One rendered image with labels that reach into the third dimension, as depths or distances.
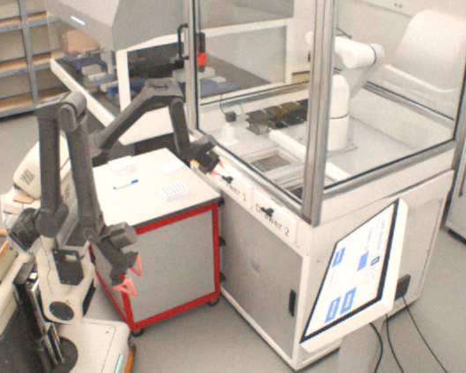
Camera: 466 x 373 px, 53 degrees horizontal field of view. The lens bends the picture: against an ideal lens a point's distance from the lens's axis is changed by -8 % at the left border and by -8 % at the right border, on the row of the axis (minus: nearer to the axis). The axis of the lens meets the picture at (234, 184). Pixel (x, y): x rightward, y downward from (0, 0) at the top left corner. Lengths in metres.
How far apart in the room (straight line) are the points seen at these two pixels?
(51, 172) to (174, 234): 1.15
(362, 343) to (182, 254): 1.20
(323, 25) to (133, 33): 1.36
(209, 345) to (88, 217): 1.46
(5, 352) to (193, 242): 1.10
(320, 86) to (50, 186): 0.92
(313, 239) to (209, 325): 1.07
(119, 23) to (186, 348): 1.75
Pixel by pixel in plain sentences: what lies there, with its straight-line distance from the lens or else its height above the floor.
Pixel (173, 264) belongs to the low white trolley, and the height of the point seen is 0.44.
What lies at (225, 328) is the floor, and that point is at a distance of 2.85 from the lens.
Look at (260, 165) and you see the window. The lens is 2.17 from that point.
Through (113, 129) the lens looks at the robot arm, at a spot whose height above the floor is 1.35.
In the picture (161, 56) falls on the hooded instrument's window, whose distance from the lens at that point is 2.89.
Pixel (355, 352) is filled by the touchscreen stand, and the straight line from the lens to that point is 1.73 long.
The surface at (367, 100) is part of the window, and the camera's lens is 1.91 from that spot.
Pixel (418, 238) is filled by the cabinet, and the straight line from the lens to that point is 2.67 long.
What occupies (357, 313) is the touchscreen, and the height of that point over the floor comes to 1.13.
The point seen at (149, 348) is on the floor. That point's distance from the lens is 2.77.
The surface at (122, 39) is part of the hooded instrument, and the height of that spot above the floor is 1.42.
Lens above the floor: 2.07
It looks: 31 degrees down
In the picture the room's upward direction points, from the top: straight up
